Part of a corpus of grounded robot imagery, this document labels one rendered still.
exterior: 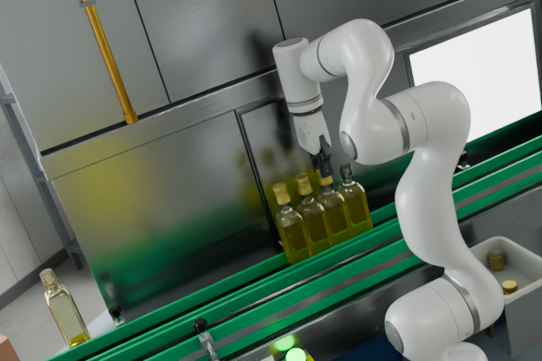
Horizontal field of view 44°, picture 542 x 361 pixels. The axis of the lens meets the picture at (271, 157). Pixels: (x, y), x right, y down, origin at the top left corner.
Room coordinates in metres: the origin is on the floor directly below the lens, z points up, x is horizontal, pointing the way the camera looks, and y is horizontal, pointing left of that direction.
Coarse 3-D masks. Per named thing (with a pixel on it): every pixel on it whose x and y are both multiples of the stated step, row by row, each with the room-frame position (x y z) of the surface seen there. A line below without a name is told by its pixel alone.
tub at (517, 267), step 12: (492, 240) 1.44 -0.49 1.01; (504, 240) 1.43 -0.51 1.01; (480, 252) 1.43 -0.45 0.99; (504, 252) 1.43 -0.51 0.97; (516, 252) 1.38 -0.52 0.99; (528, 252) 1.35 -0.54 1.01; (504, 264) 1.42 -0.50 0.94; (516, 264) 1.38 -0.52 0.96; (528, 264) 1.34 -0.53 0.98; (540, 264) 1.30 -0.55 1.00; (504, 276) 1.37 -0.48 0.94; (516, 276) 1.36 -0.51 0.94; (528, 276) 1.34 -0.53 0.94; (528, 288) 1.22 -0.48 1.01; (504, 300) 1.21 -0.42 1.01
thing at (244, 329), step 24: (360, 264) 1.33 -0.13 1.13; (384, 264) 1.35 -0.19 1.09; (408, 264) 1.36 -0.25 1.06; (312, 288) 1.29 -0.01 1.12; (336, 288) 1.31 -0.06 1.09; (360, 288) 1.32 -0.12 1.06; (264, 312) 1.26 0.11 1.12; (288, 312) 1.28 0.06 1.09; (312, 312) 1.29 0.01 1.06; (216, 336) 1.23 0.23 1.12; (240, 336) 1.24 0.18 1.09; (264, 336) 1.26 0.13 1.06; (144, 360) 1.19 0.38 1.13; (168, 360) 1.20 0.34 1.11; (192, 360) 1.21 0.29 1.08
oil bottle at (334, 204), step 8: (336, 192) 1.46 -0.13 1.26; (320, 200) 1.46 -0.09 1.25; (328, 200) 1.44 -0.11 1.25; (336, 200) 1.44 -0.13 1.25; (328, 208) 1.43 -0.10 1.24; (336, 208) 1.44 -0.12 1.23; (344, 208) 1.45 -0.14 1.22; (328, 216) 1.44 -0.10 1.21; (336, 216) 1.44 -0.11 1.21; (344, 216) 1.44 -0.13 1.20; (328, 224) 1.44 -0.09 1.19; (336, 224) 1.44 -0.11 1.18; (344, 224) 1.44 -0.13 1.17; (336, 232) 1.44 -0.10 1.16; (344, 232) 1.44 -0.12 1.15; (352, 232) 1.45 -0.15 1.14; (336, 240) 1.43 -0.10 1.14; (344, 240) 1.44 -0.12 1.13
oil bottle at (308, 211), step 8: (304, 208) 1.43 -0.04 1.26; (312, 208) 1.42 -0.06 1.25; (320, 208) 1.43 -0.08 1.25; (304, 216) 1.42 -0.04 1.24; (312, 216) 1.42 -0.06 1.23; (320, 216) 1.42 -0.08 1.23; (312, 224) 1.42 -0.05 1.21; (320, 224) 1.42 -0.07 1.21; (312, 232) 1.42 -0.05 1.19; (320, 232) 1.42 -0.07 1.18; (328, 232) 1.43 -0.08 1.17; (312, 240) 1.42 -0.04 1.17; (320, 240) 1.42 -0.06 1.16; (328, 240) 1.43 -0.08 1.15; (312, 248) 1.42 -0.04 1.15; (320, 248) 1.42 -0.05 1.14; (328, 248) 1.42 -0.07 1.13
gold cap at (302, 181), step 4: (296, 176) 1.45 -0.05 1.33; (300, 176) 1.45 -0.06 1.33; (304, 176) 1.44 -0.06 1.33; (308, 176) 1.44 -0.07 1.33; (296, 180) 1.44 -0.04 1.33; (300, 180) 1.43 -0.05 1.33; (304, 180) 1.43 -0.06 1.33; (308, 180) 1.44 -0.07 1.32; (296, 184) 1.45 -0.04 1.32; (300, 184) 1.43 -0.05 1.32; (304, 184) 1.43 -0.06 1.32; (308, 184) 1.44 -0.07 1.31; (300, 188) 1.43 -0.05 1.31; (304, 188) 1.43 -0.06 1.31; (308, 188) 1.43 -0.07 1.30; (300, 192) 1.44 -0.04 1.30; (304, 192) 1.43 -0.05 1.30; (308, 192) 1.43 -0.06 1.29
